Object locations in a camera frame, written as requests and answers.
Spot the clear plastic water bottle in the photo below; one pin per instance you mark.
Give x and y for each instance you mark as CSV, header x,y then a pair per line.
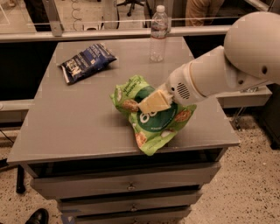
x,y
158,34

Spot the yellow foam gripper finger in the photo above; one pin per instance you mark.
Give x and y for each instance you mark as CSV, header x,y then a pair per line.
x,y
158,100

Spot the black stand leg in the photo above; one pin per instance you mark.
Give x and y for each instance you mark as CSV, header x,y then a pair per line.
x,y
20,186

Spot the black office chair base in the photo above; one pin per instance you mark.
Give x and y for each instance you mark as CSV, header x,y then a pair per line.
x,y
132,4

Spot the metal railing frame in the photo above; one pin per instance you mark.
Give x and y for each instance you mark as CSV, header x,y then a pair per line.
x,y
24,56

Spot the grey drawer cabinet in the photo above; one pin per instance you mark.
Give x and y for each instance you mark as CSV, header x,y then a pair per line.
x,y
81,152

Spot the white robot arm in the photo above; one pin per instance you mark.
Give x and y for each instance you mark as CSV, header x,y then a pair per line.
x,y
249,57

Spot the green rice chip bag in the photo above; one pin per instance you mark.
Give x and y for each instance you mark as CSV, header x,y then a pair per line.
x,y
153,130

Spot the blue chip bag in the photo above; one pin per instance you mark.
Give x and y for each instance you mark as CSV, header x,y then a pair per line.
x,y
86,63

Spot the black shoe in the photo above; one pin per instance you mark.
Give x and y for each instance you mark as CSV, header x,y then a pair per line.
x,y
41,216

